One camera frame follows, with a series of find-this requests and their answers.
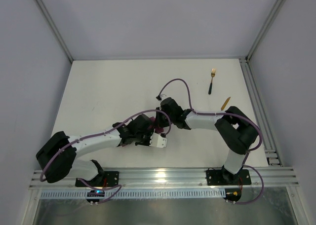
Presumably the right frame post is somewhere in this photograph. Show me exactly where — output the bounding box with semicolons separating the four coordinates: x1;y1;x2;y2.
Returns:
245;0;286;62

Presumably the right aluminium rail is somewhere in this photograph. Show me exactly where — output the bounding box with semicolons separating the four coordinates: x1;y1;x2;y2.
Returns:
239;58;283;167

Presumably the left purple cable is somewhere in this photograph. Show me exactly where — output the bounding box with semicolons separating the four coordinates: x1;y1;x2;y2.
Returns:
39;109;172;205

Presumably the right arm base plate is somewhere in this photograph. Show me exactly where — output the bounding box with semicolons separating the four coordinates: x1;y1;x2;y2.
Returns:
205;169;252;186

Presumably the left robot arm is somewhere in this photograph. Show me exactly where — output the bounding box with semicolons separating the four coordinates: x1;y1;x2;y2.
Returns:
36;114;155;187

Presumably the controller board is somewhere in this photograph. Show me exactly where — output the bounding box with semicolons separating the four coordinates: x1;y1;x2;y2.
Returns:
224;188;242;204
85;189;105;205

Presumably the black handled gold knife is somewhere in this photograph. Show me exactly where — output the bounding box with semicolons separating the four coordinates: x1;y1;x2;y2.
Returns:
221;97;231;111

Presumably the right controller board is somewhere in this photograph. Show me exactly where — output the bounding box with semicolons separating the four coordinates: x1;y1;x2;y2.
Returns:
224;188;242;204

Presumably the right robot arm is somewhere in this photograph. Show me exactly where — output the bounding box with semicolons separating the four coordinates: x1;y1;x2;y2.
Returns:
156;96;263;184

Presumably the gold fork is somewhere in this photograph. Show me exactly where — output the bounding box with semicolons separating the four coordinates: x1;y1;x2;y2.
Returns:
208;68;216;95

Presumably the left frame post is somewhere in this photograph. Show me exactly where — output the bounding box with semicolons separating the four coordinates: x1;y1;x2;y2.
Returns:
33;0;74;64

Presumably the aluminium rail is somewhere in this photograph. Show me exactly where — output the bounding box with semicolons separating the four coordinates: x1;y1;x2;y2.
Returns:
239;58;283;167
29;167;299;189

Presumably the left controller board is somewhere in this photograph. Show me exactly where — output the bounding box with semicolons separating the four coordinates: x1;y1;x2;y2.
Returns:
85;189;105;205

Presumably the frame post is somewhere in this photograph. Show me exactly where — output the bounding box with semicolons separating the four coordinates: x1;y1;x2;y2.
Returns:
33;0;74;64
245;0;286;62

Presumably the purple satin napkin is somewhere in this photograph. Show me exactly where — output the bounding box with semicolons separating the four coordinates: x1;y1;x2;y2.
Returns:
147;116;164;134

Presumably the front aluminium rail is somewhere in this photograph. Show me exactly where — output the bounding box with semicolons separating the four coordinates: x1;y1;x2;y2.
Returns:
29;167;299;189

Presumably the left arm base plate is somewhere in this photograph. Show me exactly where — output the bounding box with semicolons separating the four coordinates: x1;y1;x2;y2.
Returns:
75;171;119;188

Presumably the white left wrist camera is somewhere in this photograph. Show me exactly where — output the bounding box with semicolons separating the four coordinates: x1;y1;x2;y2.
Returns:
149;133;167;149

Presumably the slotted cable duct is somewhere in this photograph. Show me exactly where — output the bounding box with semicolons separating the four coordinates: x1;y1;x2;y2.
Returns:
40;188;225;199

